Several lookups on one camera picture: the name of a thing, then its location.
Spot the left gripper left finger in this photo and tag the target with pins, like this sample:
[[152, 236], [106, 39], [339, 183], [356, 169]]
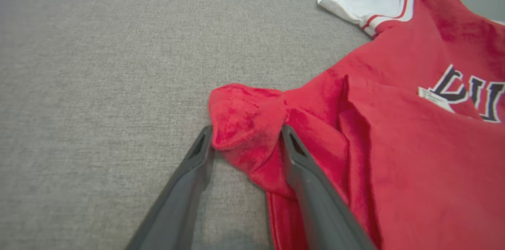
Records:
[[179, 202]]

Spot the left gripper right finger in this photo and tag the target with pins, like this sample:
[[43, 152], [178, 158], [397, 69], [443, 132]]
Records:
[[319, 198]]

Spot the red shirt with white sleeves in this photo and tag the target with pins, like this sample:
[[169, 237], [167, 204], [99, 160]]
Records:
[[414, 163]]

